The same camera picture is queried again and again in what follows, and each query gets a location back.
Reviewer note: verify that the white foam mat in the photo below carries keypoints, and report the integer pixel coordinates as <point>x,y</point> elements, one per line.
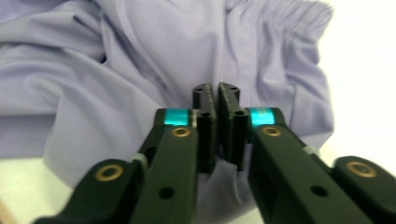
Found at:
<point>367,77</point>

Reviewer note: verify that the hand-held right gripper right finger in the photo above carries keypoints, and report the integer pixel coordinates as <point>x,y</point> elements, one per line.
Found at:
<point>280,174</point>

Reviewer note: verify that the purple shorts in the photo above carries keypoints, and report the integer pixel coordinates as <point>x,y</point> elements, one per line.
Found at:
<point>93,77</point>

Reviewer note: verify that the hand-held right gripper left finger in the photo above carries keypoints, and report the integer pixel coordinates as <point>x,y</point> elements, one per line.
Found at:
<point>174,174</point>

